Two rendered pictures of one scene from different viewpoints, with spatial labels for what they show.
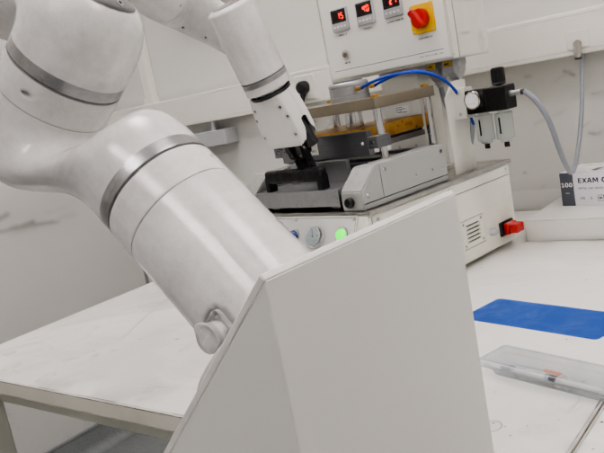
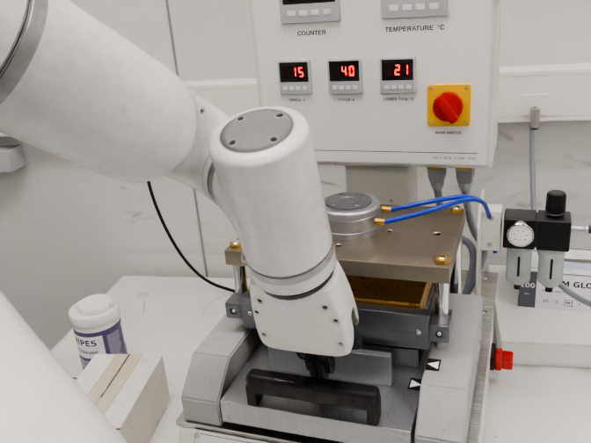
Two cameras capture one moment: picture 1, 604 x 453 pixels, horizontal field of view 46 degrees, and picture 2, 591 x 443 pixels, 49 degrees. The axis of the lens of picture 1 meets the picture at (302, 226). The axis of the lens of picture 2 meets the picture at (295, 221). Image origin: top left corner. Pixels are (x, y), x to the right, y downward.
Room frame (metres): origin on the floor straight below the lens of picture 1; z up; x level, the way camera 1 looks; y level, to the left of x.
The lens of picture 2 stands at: (0.78, 0.26, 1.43)
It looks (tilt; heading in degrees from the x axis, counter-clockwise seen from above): 22 degrees down; 333
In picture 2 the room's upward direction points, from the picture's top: 5 degrees counter-clockwise
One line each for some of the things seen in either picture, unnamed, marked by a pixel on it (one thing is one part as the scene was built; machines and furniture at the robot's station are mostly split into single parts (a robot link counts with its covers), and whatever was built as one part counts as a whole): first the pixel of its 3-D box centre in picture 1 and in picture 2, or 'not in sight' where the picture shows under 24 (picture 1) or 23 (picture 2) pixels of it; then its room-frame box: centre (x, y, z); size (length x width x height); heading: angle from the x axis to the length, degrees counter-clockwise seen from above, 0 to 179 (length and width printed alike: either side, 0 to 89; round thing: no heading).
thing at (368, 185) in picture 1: (394, 176); (452, 373); (1.27, -0.18, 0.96); 0.26 x 0.05 x 0.07; 132
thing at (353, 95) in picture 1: (370, 110); (371, 237); (1.43, -0.18, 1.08); 0.31 x 0.24 x 0.13; 42
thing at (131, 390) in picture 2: not in sight; (112, 410); (1.67, 0.16, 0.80); 0.19 x 0.13 x 0.09; 140
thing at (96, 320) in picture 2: not in sight; (100, 337); (1.85, 0.14, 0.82); 0.09 x 0.09 x 0.15
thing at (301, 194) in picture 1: (347, 174); (345, 341); (1.39, -0.11, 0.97); 0.30 x 0.22 x 0.08; 132
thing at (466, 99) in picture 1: (488, 109); (533, 243); (1.35, -0.39, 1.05); 0.15 x 0.05 x 0.15; 42
